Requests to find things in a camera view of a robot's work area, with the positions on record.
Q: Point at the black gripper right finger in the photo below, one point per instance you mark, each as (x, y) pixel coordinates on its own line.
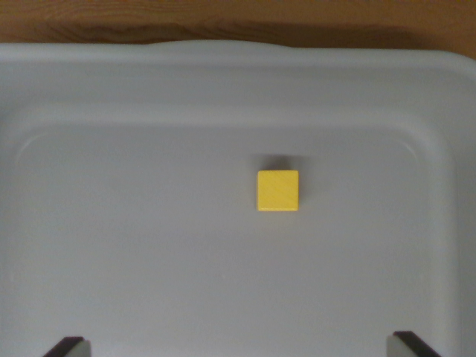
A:
(405, 346)

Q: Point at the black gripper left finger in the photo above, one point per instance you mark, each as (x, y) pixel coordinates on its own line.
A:
(70, 347)

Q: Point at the grey plastic bin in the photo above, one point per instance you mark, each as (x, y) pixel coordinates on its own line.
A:
(148, 223)

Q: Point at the yellow wooden cube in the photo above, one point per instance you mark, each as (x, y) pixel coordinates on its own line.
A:
(277, 190)

